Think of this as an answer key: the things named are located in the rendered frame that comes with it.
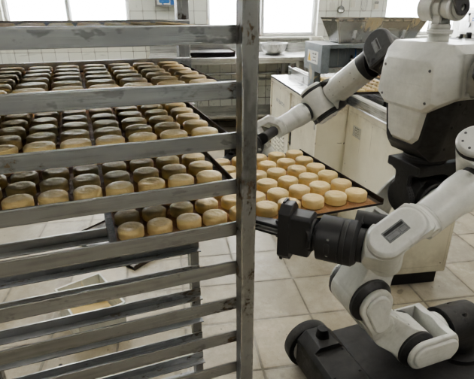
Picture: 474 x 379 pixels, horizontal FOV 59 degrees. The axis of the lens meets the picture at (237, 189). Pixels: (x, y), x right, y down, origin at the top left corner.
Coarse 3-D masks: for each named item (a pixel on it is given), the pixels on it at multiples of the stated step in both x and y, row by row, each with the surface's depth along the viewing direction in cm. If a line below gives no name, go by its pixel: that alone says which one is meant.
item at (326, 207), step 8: (368, 200) 97; (136, 208) 93; (168, 208) 93; (304, 208) 93; (328, 208) 93; (336, 208) 93; (344, 208) 93; (112, 216) 90; (168, 216) 90; (200, 216) 90; (144, 224) 86; (176, 224) 86; (256, 224) 86; (144, 232) 83; (120, 240) 80
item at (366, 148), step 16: (352, 112) 247; (352, 128) 248; (368, 128) 228; (384, 128) 210; (352, 144) 249; (368, 144) 229; (384, 144) 210; (352, 160) 251; (368, 160) 230; (384, 160) 211; (352, 176) 252; (368, 176) 231; (384, 176) 212; (432, 240) 214; (448, 240) 216; (416, 256) 217; (432, 256) 218; (400, 272) 220; (416, 272) 221; (432, 272) 226
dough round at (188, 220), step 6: (180, 216) 85; (186, 216) 85; (192, 216) 85; (198, 216) 85; (180, 222) 83; (186, 222) 83; (192, 222) 83; (198, 222) 83; (180, 228) 83; (186, 228) 83; (192, 228) 83
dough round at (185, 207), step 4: (172, 204) 91; (176, 204) 91; (180, 204) 91; (184, 204) 91; (188, 204) 91; (192, 204) 91; (172, 208) 89; (176, 208) 89; (180, 208) 89; (184, 208) 89; (188, 208) 89; (192, 208) 90; (172, 212) 89; (176, 212) 88; (180, 212) 88; (184, 212) 88; (188, 212) 89; (192, 212) 90; (172, 216) 89; (176, 216) 89
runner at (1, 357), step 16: (208, 304) 88; (224, 304) 89; (144, 320) 83; (160, 320) 85; (176, 320) 86; (64, 336) 79; (80, 336) 80; (96, 336) 81; (112, 336) 82; (0, 352) 75; (16, 352) 76; (32, 352) 77; (48, 352) 79
